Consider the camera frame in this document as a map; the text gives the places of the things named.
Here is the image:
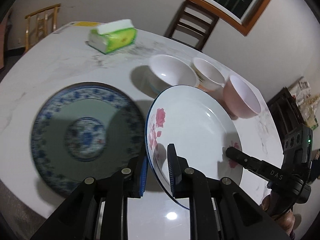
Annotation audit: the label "light wooden chair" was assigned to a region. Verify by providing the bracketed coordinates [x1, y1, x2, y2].
[24, 3, 61, 53]

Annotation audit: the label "person's right hand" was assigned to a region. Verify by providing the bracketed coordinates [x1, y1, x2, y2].
[260, 193, 297, 238]

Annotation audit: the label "white bowl yellow print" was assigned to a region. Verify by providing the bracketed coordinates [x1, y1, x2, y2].
[191, 57, 225, 92]

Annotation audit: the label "pink bowl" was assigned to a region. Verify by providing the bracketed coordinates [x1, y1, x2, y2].
[222, 75, 261, 119]

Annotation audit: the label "green tissue pack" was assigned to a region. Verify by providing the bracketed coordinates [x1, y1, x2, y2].
[87, 19, 137, 54]

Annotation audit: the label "dark wooden shelf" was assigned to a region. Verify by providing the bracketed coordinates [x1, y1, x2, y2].
[267, 87, 305, 141]

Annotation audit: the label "blue floral plate on table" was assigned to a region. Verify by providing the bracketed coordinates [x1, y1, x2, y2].
[30, 82, 145, 197]

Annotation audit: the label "small yellow label sticker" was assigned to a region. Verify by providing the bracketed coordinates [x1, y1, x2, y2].
[74, 22, 100, 27]

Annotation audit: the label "white bowl blue base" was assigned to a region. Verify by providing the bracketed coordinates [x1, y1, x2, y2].
[148, 54, 200, 94]

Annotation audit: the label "packages on shelf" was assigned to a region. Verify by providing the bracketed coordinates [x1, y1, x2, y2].
[288, 76, 319, 131]

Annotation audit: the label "dark wooden chair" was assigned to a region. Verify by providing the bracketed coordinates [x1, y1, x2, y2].
[164, 0, 220, 51]

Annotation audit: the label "white plate pink flowers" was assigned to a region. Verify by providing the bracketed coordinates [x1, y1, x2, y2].
[145, 85, 243, 198]

